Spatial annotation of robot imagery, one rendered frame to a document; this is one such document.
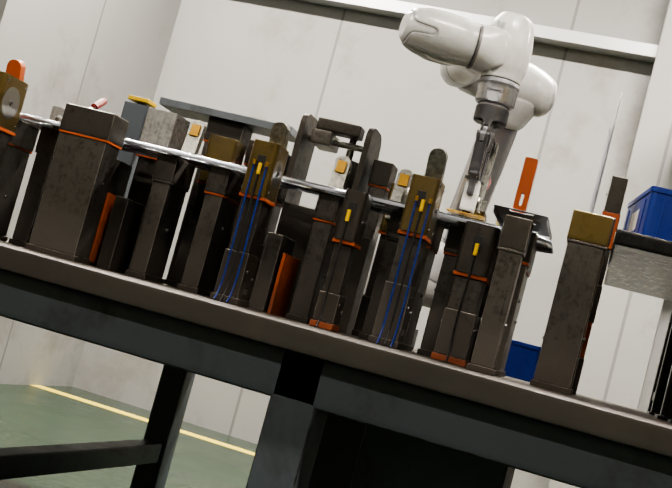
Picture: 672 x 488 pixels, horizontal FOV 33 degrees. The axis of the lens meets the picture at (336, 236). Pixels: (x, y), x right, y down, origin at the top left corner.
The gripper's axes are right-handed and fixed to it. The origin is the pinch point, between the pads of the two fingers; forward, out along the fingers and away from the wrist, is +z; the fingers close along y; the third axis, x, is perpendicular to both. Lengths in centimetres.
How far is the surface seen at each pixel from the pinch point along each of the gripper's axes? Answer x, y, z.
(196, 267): -55, 6, 30
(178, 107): -83, -26, -9
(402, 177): -18.5, -14.4, -2.7
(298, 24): -158, -327, -116
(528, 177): 9.9, -14.8, -9.4
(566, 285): 25.1, 16.5, 15.3
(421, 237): -3.9, 25.4, 13.7
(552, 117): -13, -317, -93
